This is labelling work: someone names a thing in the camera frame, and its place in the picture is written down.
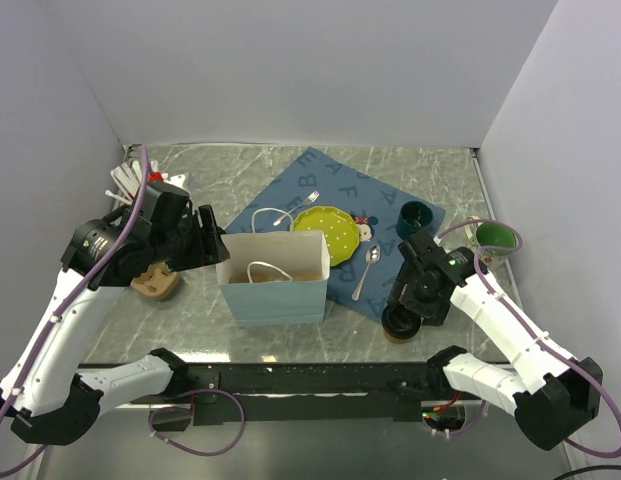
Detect blue white paper bag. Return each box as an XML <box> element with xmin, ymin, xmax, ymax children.
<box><xmin>216</xmin><ymin>208</ymin><xmax>330</xmax><ymax>328</ymax></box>

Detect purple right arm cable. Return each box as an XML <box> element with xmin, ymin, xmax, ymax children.
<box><xmin>434</xmin><ymin>218</ymin><xmax>621</xmax><ymax>459</ymax></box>

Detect dark green mug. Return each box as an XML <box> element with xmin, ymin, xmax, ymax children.
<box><xmin>395</xmin><ymin>201</ymin><xmax>434</xmax><ymax>240</ymax></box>

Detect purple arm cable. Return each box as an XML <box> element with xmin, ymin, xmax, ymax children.
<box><xmin>0</xmin><ymin>144</ymin><xmax>151</xmax><ymax>476</ymax></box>
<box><xmin>434</xmin><ymin>218</ymin><xmax>621</xmax><ymax>459</ymax></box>

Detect black cup lid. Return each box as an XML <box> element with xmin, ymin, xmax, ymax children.
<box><xmin>381</xmin><ymin>304</ymin><xmax>422</xmax><ymax>331</ymax></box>

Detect brown paper cup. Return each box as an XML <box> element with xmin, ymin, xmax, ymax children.
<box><xmin>384</xmin><ymin>329</ymin><xmax>418</xmax><ymax>344</ymax></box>

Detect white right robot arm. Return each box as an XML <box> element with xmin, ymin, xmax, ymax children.
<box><xmin>382</xmin><ymin>231</ymin><xmax>603</xmax><ymax>450</ymax></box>

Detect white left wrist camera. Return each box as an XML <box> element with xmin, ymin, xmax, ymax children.
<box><xmin>164</xmin><ymin>174</ymin><xmax>191</xmax><ymax>194</ymax></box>

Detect blue letter print cloth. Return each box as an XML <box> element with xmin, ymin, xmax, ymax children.
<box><xmin>226</xmin><ymin>148</ymin><xmax>445</xmax><ymax>323</ymax></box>

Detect silver spoon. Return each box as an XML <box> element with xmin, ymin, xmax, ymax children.
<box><xmin>351</xmin><ymin>245</ymin><xmax>382</xmax><ymax>301</ymax></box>

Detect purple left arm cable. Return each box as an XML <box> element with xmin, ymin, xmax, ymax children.
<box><xmin>0</xmin><ymin>144</ymin><xmax>151</xmax><ymax>476</ymax></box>

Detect brown pulp cup carrier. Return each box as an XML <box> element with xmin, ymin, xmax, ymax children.
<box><xmin>228</xmin><ymin>269</ymin><xmax>323</xmax><ymax>284</ymax></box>
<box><xmin>130</xmin><ymin>263</ymin><xmax>181</xmax><ymax>302</ymax></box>

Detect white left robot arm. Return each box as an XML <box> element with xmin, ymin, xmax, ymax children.
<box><xmin>0</xmin><ymin>181</ymin><xmax>230</xmax><ymax>446</ymax></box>

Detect red straw holder cup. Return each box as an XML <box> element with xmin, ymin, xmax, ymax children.
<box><xmin>148</xmin><ymin>172</ymin><xmax>163</xmax><ymax>182</ymax></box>

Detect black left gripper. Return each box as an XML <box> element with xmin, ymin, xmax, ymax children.
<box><xmin>150</xmin><ymin>204</ymin><xmax>230</xmax><ymax>273</ymax></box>

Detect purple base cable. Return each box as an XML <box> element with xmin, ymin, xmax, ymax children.
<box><xmin>148</xmin><ymin>389</ymin><xmax>246</xmax><ymax>456</ymax></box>

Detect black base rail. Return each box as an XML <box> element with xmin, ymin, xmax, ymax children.
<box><xmin>72</xmin><ymin>359</ymin><xmax>491</xmax><ymax>426</ymax></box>

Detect floral cream mug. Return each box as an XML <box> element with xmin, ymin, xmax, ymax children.
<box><xmin>464</xmin><ymin>216</ymin><xmax>518</xmax><ymax>271</ymax></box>

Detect silver fork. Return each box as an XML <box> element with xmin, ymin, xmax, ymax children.
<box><xmin>273</xmin><ymin>190</ymin><xmax>320</xmax><ymax>226</ymax></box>

